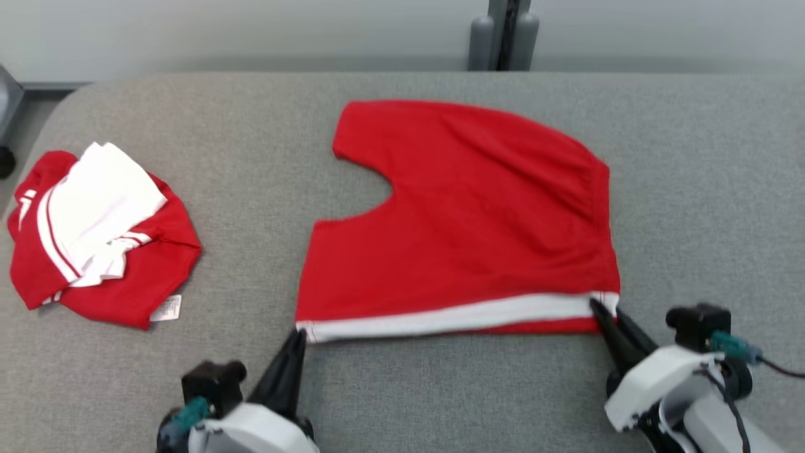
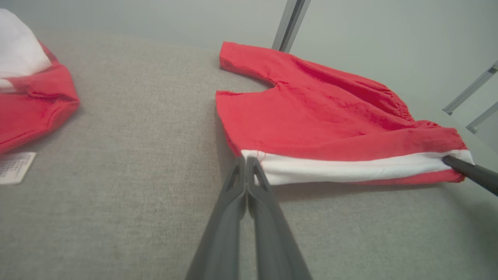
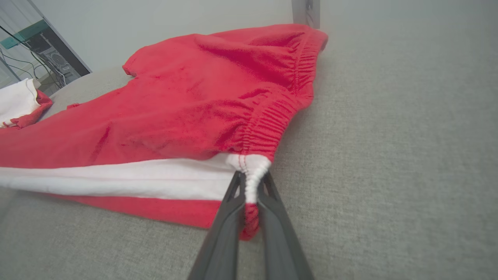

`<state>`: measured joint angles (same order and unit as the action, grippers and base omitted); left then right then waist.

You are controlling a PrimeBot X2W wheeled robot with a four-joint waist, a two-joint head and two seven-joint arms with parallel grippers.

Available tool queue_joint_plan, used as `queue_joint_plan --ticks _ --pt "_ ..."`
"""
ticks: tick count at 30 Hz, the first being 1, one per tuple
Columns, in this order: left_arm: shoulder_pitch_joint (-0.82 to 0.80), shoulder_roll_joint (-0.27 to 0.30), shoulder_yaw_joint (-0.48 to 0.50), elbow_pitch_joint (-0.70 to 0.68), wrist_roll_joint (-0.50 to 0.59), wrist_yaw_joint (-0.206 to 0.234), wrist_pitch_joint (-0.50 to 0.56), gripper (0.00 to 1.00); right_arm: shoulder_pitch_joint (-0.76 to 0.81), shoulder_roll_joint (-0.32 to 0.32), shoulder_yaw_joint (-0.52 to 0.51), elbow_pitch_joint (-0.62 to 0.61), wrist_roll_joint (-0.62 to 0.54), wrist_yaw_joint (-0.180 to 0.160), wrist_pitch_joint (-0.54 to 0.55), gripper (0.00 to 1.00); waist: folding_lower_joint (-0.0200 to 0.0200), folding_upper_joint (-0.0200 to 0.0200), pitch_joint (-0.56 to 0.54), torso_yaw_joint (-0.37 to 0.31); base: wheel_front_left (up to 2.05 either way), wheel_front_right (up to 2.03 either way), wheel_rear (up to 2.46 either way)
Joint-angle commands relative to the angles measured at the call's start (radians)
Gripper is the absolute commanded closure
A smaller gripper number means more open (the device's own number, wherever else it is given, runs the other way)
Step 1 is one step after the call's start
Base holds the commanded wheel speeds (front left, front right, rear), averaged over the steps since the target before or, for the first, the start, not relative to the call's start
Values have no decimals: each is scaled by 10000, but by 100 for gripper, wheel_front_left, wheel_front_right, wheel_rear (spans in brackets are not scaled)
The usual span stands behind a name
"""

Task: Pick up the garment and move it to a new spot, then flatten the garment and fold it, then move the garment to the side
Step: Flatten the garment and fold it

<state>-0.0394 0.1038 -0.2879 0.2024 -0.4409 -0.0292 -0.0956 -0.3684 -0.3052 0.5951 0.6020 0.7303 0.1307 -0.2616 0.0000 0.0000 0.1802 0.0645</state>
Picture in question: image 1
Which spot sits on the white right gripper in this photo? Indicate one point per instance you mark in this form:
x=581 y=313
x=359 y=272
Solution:
x=654 y=377

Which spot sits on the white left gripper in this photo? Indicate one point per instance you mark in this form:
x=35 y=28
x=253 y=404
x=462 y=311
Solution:
x=251 y=431

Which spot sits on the red jersey with white sleeves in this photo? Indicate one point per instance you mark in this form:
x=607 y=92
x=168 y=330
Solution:
x=151 y=264

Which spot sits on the red shorts with white band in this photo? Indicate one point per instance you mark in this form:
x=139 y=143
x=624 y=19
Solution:
x=471 y=220

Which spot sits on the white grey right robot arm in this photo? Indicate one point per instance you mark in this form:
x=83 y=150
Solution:
x=710 y=421

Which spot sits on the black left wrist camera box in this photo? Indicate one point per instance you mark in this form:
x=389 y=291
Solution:
x=214 y=384

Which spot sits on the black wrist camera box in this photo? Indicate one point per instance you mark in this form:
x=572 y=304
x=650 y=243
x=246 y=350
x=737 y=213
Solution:
x=214 y=384
x=698 y=324

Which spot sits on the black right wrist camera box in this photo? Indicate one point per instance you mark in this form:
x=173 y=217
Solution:
x=698 y=324

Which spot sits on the grey metal partition post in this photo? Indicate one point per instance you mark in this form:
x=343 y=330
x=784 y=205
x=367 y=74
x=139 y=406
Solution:
x=484 y=38

